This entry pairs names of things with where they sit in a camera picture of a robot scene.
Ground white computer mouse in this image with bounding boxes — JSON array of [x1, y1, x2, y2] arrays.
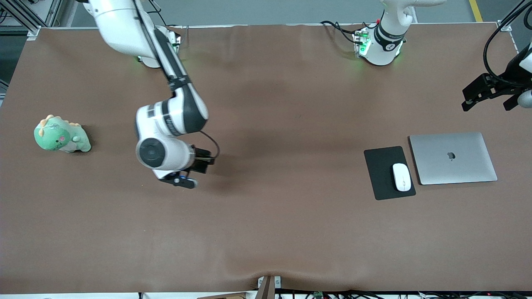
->
[[392, 163, 412, 192]]

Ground black mouse pad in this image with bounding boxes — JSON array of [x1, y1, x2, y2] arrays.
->
[[364, 146, 417, 201]]

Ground silver laptop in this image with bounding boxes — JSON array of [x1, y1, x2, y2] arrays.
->
[[409, 132, 498, 186]]

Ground brown table cover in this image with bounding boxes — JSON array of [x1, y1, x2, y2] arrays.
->
[[0, 23, 532, 294]]

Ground green dinosaur plush toy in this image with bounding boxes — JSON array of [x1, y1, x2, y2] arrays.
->
[[34, 115, 92, 153]]

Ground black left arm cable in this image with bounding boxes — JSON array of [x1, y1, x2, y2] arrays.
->
[[483, 0, 532, 88]]

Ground aluminium frame post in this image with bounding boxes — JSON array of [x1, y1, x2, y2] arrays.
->
[[498, 0, 532, 32], [0, 0, 63, 36]]

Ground metal table edge bracket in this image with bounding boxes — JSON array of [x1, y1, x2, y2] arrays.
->
[[256, 275, 282, 299]]

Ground black left base cable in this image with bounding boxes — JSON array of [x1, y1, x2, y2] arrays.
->
[[320, 20, 377, 44]]

